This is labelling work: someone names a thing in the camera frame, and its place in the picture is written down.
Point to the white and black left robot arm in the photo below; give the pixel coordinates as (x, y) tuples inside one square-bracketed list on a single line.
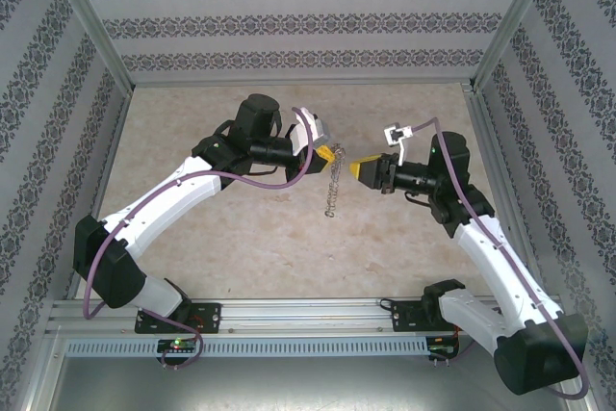
[(168, 194)]

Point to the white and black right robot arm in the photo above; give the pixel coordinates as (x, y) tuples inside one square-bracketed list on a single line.
[(491, 257)]

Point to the small circuit board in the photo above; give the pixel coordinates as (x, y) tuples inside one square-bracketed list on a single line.
[(175, 346), (440, 348)]

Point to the grey sheet metal shelf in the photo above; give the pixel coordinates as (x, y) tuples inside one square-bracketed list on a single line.
[(308, 387)]

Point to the aluminium table edge rail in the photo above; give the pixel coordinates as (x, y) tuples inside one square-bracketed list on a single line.
[(493, 141), (98, 180)]

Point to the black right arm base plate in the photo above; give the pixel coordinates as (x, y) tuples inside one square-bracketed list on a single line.
[(404, 317)]

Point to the long aluminium base rail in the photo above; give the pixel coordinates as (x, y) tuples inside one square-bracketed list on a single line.
[(298, 317)]

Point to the aluminium frame post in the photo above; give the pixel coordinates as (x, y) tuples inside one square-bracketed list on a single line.
[(515, 21), (91, 21)]

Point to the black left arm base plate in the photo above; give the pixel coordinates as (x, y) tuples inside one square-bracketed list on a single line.
[(212, 319)]

